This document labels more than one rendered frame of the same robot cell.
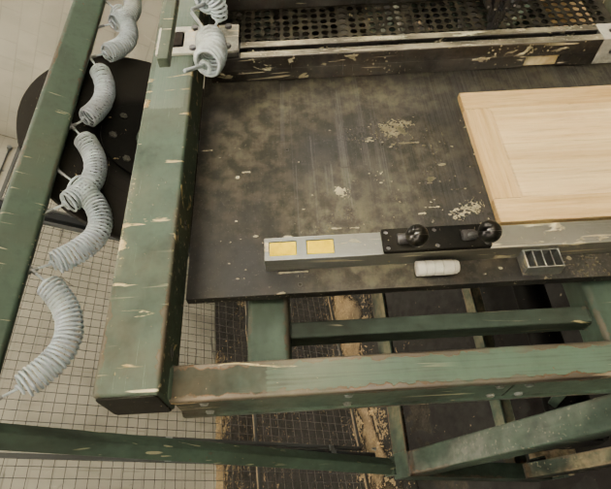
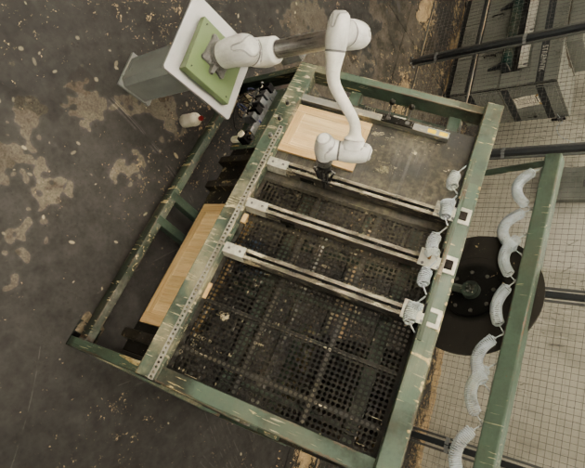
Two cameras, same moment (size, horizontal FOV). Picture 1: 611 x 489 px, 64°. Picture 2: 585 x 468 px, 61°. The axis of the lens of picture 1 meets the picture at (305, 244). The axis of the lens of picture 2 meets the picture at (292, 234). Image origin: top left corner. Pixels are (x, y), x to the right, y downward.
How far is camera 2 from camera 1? 299 cm
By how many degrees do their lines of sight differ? 57
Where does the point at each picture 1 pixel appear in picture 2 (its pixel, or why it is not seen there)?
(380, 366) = (430, 97)
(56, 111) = (523, 284)
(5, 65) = not seen: outside the picture
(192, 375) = (478, 110)
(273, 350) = (452, 122)
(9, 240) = (540, 215)
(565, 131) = not seen: hidden behind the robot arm
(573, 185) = (341, 126)
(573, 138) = not seen: hidden behind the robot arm
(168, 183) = (476, 153)
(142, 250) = (487, 135)
